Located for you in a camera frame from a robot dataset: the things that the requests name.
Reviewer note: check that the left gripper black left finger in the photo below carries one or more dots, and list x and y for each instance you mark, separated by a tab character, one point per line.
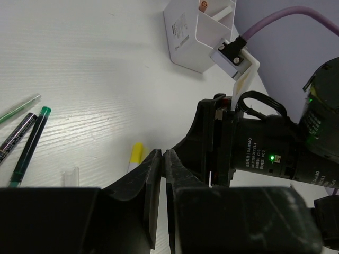
121	218

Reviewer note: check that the white divided organizer box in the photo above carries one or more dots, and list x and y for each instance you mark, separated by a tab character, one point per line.
192	34

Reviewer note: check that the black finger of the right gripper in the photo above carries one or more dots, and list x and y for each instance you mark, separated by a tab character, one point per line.
193	149

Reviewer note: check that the white marker tan cap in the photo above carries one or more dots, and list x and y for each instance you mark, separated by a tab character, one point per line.
223	13

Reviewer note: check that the white marker pale yellow cap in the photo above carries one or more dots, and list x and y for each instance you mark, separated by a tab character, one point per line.
145	153

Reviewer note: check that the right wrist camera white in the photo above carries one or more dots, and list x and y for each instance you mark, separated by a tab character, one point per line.
238	63

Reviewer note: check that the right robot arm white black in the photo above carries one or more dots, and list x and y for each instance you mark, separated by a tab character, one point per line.
317	163

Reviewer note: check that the dark green capped pen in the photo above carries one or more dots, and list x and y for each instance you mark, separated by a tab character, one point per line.
28	151

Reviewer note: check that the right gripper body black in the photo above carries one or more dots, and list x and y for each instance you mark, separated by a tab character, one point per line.
258	137

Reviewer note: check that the black patterned pen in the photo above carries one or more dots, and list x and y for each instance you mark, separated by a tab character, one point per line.
17	135

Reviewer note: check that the clear green gel pen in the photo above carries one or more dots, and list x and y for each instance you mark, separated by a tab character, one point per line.
19	107

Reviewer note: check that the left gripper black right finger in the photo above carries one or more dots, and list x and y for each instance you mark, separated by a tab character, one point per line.
204	219

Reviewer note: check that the clear pen cap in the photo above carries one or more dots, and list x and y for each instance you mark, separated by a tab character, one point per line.
70	178

